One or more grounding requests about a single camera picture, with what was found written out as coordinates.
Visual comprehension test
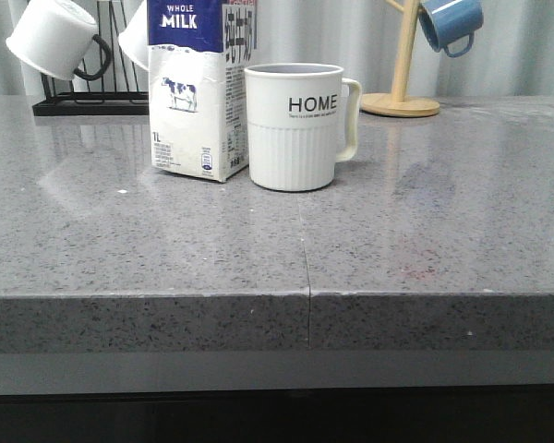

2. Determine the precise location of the black wire mug rack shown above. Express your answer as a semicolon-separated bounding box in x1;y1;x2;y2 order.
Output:
32;1;148;116

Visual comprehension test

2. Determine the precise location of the white mug black handle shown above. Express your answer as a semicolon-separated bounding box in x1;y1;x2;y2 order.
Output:
6;0;113;81
118;0;149;72

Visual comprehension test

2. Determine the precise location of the blue enamel mug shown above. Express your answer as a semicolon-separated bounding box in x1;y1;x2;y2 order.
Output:
418;0;484;58

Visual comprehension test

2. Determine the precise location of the white HOME mug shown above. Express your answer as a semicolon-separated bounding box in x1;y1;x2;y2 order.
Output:
245;63;362;192

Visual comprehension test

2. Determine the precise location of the wooden mug tree stand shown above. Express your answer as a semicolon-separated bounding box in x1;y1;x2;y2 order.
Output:
360;0;440;118

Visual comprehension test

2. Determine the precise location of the whole milk carton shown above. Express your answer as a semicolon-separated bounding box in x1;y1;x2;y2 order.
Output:
147;1;258;182

